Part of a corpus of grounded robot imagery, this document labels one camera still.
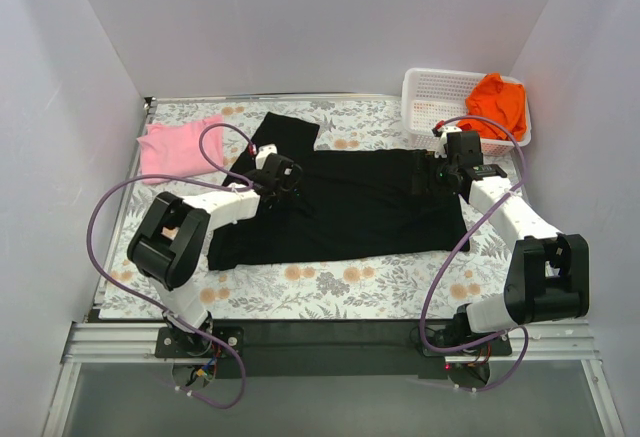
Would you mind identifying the black t shirt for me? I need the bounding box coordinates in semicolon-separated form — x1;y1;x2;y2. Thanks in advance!
207;113;467;271

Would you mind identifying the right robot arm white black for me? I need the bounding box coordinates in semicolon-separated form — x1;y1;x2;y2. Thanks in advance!
414;124;590;355

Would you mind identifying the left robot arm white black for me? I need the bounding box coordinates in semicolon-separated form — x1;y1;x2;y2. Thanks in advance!
127;145;303;357

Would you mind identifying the orange t shirt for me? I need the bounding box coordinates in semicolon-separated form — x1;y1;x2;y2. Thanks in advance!
465;73;527;142

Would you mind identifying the white plastic laundry basket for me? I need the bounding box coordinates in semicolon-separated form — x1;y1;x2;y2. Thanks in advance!
401;68;532;156

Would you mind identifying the pink folded t shirt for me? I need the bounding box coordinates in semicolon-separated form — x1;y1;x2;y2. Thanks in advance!
137;115;223;177

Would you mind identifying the floral patterned table mat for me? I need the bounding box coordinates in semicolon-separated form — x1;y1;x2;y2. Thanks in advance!
98;97;571;321

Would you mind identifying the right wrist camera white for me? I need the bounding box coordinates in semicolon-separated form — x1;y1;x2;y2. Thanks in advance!
432;122;462;158

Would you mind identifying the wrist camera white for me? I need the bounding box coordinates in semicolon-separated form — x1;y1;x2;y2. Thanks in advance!
432;122;462;158
249;144;278;170

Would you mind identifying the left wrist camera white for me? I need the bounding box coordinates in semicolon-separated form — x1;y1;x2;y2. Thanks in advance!
249;144;278;170

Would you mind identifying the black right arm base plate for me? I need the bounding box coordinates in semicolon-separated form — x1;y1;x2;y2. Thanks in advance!
409;325;512;359

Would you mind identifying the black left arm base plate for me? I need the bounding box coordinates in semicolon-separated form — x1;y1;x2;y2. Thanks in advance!
154;325;244;358

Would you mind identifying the aluminium frame rail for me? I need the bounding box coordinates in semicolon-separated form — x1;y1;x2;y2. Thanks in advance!
44;321;625;436

